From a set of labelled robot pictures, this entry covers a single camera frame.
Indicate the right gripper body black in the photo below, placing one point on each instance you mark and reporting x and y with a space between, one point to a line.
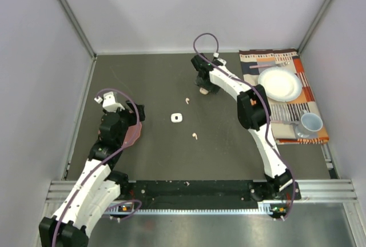
211 87

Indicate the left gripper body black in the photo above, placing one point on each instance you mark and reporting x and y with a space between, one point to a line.
127 119

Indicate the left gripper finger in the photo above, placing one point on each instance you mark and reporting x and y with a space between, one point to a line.
132 107
141 112

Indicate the pink earbud charging case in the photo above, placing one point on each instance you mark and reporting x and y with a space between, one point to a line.
203 91

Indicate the white earbud charging case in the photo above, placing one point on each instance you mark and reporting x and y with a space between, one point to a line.
176 118

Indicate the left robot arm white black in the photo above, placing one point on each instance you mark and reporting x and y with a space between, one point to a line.
99 184

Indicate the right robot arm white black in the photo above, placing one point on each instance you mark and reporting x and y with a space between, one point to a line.
253 113

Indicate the pink polka dot plate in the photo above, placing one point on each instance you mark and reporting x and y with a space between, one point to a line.
132 134

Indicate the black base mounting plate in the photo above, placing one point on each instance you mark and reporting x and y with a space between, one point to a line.
205 194

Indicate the white paper plate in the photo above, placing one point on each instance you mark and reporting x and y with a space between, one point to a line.
280 84

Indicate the light blue cup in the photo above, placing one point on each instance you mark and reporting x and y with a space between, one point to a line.
309 124

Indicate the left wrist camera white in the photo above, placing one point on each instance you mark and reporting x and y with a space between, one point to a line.
109 102

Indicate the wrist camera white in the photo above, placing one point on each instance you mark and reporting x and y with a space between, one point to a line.
109 102
217 60

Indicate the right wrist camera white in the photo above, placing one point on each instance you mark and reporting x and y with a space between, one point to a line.
217 60

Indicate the pink handled fork rear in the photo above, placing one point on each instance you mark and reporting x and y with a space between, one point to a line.
282 64

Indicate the left aluminium corner post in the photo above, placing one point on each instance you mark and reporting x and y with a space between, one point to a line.
77 27

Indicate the aluminium corner post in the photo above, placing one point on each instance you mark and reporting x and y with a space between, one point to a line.
77 27
314 25

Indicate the right aluminium corner post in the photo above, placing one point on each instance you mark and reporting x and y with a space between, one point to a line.
314 25

